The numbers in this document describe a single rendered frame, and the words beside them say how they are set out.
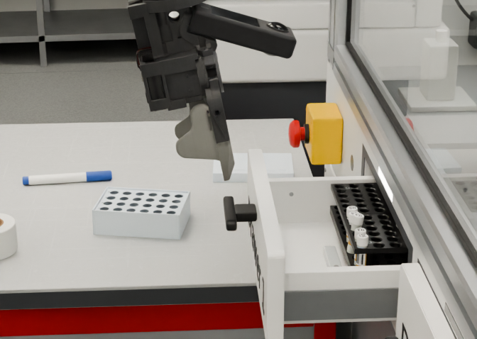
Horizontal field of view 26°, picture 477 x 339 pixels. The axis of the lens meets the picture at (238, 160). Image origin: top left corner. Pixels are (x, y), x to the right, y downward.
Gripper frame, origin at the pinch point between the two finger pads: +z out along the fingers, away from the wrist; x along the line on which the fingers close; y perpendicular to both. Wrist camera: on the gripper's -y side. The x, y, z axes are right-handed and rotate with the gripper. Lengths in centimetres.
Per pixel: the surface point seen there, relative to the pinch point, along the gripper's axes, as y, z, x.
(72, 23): 61, 58, -387
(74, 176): 24, 14, -44
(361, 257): -11.7, 10.3, 9.3
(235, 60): -5, 10, -80
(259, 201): -2.3, 4.3, 2.8
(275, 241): -2.9, 4.7, 12.8
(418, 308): -14.1, 8.0, 26.0
